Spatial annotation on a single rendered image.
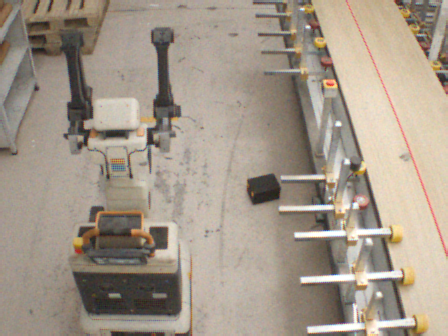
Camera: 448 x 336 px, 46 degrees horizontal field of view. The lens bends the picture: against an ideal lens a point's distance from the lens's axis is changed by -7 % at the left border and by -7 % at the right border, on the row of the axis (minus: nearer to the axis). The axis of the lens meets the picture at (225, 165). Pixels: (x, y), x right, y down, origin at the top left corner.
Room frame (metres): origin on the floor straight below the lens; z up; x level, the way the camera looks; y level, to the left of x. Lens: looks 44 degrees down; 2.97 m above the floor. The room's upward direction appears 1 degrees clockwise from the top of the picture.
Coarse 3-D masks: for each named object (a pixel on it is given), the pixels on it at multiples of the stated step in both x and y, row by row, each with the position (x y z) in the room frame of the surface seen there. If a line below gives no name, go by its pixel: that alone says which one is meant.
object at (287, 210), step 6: (348, 204) 1.90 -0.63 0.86; (282, 210) 1.86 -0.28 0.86; (288, 210) 1.86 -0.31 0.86; (294, 210) 1.86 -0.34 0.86; (300, 210) 1.86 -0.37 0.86; (306, 210) 1.86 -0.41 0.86; (312, 210) 1.86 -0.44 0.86; (318, 210) 1.86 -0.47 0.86; (324, 210) 1.86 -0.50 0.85; (330, 210) 1.86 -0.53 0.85; (348, 210) 1.87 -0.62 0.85; (360, 210) 1.87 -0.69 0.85
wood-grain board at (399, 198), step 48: (336, 0) 4.04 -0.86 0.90; (384, 0) 4.10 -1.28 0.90; (336, 48) 3.30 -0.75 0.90; (384, 48) 3.34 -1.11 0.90; (384, 96) 2.77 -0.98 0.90; (432, 96) 2.79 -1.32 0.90; (384, 144) 2.32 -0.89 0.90; (432, 144) 2.33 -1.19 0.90; (384, 192) 1.95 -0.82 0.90; (432, 192) 1.95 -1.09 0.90; (432, 240) 1.63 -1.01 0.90; (432, 288) 1.35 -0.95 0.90
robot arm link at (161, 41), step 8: (160, 32) 2.25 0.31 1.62; (168, 32) 2.25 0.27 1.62; (160, 40) 2.21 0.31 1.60; (168, 40) 2.20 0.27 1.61; (160, 48) 2.19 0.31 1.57; (160, 56) 2.18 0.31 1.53; (160, 64) 2.17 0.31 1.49; (160, 72) 2.17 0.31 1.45; (160, 80) 2.16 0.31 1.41; (168, 80) 2.18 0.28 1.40; (160, 88) 2.15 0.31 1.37; (168, 88) 2.16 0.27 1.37; (160, 96) 2.14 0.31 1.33; (168, 96) 2.15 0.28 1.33; (168, 104) 2.14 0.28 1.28; (168, 112) 2.12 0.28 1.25
